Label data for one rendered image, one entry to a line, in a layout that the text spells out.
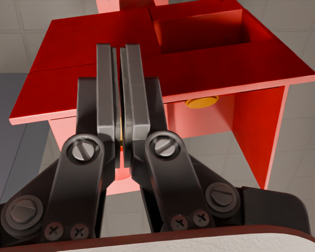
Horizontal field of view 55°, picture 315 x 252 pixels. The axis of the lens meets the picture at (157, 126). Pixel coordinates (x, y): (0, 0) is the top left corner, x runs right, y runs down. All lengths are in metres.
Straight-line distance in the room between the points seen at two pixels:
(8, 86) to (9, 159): 0.36
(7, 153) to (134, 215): 1.03
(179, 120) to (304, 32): 0.94
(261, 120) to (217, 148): 1.14
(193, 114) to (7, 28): 0.84
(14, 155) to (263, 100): 0.65
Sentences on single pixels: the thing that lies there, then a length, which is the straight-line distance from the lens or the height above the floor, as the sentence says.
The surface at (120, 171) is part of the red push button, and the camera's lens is 0.28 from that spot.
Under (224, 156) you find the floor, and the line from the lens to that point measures 1.49.
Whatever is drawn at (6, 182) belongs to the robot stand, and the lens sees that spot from 0.77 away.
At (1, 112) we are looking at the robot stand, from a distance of 0.99.
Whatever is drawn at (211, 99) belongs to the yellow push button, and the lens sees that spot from 0.34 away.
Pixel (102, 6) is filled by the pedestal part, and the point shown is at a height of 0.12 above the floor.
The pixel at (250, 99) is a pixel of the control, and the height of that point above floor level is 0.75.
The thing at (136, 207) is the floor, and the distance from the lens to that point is 1.67.
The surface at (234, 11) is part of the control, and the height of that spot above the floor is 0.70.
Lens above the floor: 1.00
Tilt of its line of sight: 51 degrees down
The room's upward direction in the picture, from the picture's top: 169 degrees clockwise
